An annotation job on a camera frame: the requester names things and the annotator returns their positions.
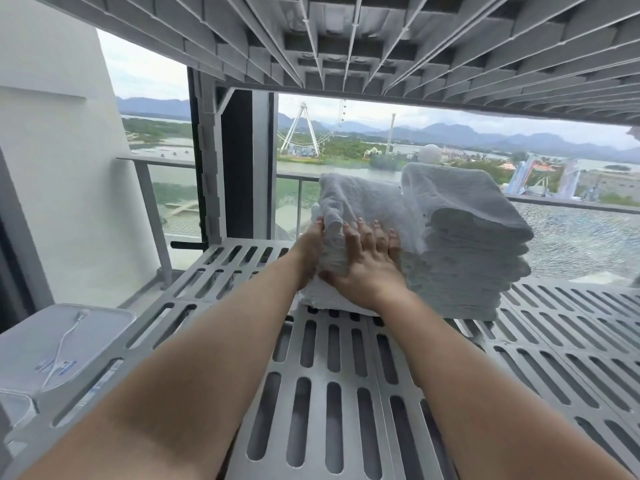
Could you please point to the dark window frame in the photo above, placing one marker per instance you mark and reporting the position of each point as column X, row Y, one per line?
column 245, row 164

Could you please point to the person's left hand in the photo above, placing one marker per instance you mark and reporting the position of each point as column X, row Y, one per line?
column 310, row 249

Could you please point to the person's right hand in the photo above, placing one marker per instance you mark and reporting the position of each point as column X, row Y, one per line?
column 372, row 274

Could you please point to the glass balcony railing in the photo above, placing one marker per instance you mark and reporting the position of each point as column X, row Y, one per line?
column 150, row 214

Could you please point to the grey notched shelf post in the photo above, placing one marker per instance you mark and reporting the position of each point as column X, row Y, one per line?
column 207, row 159

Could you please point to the grey slotted shelf board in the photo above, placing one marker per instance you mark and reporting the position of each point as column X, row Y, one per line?
column 340, row 364

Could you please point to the blue water slide structure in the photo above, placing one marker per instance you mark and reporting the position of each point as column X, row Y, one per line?
column 530, row 174

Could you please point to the white hand towel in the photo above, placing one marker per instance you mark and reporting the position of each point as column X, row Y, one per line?
column 460, row 194
column 365, row 199

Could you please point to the person's left forearm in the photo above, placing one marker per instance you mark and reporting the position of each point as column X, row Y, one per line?
column 175, row 384

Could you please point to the grey roofed building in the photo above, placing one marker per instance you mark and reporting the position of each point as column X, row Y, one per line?
column 292, row 219

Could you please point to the white ferris wheel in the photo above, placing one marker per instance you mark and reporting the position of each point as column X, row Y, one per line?
column 302, row 129

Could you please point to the white hanging sheet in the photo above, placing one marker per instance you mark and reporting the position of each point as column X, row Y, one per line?
column 634, row 137

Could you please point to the tall thin tower ride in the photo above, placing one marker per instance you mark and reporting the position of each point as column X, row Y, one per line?
column 391, row 134

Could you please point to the grey ribbed shelf board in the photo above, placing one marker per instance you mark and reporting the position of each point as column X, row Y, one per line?
column 450, row 44

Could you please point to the white dome building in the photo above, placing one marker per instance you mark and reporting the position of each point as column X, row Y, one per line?
column 430, row 153

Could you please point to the person's right forearm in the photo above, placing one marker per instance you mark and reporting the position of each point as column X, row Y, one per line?
column 490, row 404

